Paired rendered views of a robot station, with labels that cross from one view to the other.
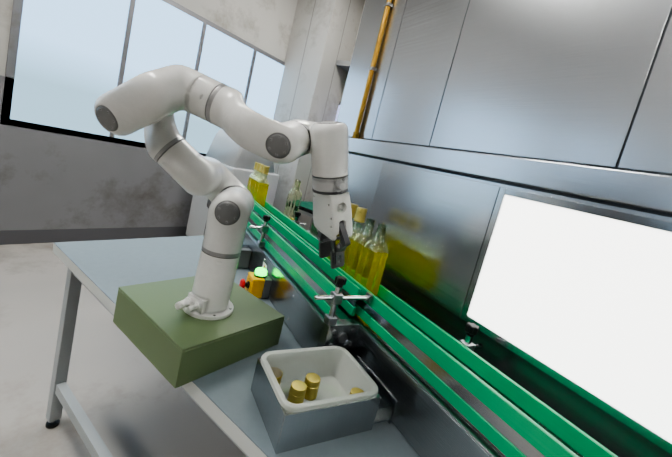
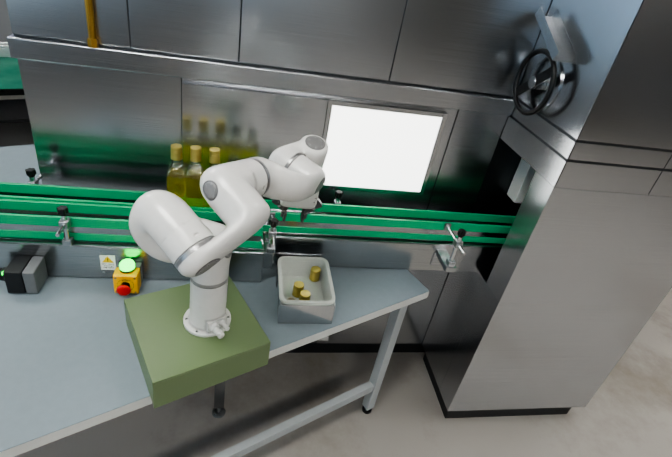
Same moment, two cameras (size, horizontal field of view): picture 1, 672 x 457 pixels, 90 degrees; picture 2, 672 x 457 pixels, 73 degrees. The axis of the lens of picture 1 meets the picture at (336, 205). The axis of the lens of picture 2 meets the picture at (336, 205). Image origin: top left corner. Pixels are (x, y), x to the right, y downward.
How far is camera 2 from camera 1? 116 cm
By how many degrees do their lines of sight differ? 71
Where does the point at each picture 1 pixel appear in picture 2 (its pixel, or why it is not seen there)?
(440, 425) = (355, 247)
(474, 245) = not seen: hidden behind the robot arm
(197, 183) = not seen: hidden behind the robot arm
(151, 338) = (228, 367)
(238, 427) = (309, 336)
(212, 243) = (222, 276)
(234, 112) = (296, 184)
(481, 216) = (317, 122)
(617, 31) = not seen: outside the picture
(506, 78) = (310, 6)
